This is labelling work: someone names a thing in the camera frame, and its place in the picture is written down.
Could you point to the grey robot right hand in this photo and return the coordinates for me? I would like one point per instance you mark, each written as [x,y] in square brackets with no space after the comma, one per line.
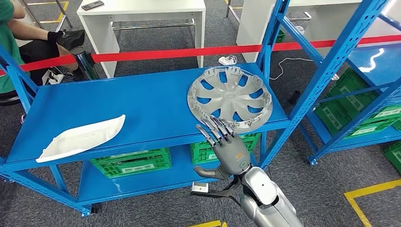
[231,153]

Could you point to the grey plastic wheel hubcap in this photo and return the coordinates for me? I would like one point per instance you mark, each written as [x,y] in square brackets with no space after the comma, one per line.
[231,94]

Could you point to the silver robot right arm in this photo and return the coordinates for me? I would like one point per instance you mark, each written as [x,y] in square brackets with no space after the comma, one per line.
[266,200]

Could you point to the blue metal shelf rack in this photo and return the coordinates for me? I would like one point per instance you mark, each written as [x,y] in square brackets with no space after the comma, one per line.
[125,103]
[394,62]

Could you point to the white curved plastic part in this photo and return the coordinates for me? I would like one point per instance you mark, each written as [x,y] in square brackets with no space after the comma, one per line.
[78,139]

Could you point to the green plastic crate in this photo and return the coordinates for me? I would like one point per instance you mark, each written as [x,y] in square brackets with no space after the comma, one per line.
[280,37]
[329,116]
[131,161]
[397,125]
[393,156]
[203,153]
[351,94]

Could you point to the white power adapter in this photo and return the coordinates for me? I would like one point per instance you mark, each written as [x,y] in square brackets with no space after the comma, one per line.
[227,60]

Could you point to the red barrier tape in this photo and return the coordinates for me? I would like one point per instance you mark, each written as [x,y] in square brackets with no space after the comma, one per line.
[156,55]

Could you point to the white desk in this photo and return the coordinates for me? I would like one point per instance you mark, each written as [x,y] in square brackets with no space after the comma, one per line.
[141,7]
[250,28]

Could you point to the dark phone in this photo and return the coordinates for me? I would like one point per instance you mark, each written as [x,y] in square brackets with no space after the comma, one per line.
[92,5]

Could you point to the black stool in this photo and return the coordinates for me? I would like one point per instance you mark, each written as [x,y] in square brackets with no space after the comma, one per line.
[9,98]

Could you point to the seated person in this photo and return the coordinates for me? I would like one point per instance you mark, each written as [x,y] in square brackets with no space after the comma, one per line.
[6,47]

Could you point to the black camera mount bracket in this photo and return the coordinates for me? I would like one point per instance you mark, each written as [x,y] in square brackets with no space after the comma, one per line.
[219,193]

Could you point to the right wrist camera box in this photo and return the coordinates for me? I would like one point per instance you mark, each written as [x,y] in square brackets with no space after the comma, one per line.
[200,187]

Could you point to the black stanchion post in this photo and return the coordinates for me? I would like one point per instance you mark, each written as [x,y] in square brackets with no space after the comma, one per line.
[83,62]

